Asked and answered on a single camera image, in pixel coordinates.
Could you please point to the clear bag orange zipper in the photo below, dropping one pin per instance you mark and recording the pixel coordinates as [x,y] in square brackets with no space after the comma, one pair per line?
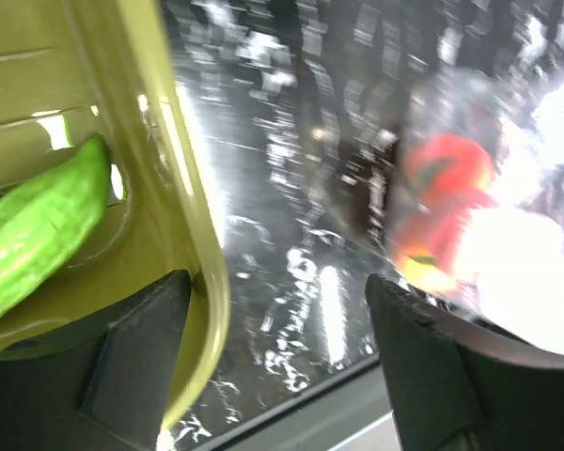
[511,255]

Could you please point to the green bitter gourd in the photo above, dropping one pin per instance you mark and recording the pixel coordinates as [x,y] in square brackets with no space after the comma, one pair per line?
[44,221]

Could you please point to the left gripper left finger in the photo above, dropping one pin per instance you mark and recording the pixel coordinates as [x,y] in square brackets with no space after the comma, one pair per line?
[100,382]

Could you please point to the orange-red peach top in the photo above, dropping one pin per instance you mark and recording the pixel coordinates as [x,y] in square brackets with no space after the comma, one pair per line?
[451,175]

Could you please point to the black marble mat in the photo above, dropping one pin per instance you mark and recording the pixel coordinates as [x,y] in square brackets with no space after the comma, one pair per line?
[295,106]

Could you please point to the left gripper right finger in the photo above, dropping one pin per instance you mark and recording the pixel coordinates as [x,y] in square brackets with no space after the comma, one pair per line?
[454,385]

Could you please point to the green plastic basket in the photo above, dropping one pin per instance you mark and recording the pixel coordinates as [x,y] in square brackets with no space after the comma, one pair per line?
[74,70]

